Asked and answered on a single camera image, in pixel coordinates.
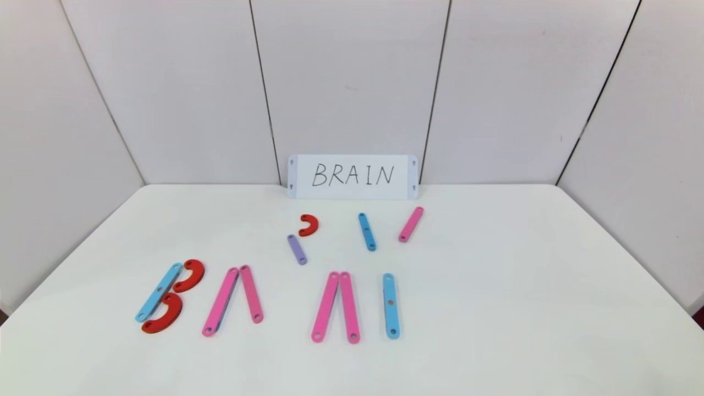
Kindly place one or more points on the short blue bar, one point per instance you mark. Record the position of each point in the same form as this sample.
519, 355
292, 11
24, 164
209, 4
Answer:
367, 231

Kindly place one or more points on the small red curved piece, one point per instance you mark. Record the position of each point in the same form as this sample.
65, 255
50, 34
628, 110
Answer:
314, 223

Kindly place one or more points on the large red curved piece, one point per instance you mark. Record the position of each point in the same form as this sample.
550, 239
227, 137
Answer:
196, 273
170, 319

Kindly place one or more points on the white BRAIN sign card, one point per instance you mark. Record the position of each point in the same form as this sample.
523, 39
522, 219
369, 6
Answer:
308, 190

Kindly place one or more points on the short purple bar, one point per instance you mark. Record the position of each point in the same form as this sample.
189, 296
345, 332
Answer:
297, 249

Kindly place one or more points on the long light blue bar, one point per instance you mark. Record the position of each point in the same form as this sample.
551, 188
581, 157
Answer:
391, 318
159, 291

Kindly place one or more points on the long deep pink bar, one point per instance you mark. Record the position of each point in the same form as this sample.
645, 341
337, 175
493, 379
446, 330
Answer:
350, 308
251, 294

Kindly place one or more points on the long light pink bar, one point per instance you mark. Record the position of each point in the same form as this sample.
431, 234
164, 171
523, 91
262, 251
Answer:
221, 301
325, 307

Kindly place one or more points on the short pink bar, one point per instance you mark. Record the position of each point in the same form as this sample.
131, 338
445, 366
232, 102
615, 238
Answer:
411, 224

